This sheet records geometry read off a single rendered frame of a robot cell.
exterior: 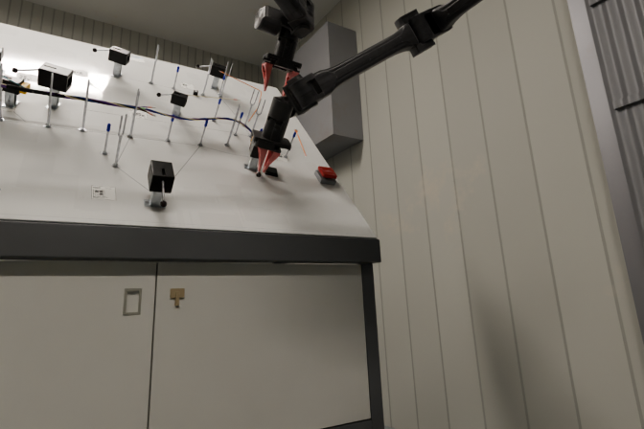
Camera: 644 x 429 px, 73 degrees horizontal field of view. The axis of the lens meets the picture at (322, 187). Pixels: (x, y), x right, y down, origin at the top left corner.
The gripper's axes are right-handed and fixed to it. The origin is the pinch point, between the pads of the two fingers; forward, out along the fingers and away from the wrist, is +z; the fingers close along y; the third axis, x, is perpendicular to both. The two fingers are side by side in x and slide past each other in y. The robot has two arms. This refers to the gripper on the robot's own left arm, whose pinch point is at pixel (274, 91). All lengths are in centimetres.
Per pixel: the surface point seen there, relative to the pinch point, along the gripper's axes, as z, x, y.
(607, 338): 53, 16, -140
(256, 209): 32.0, 14.2, -0.3
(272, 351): 62, 31, -9
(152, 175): 27.2, 27.1, 25.9
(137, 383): 68, 38, 19
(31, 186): 36, 22, 48
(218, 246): 40.0, 27.1, 9.0
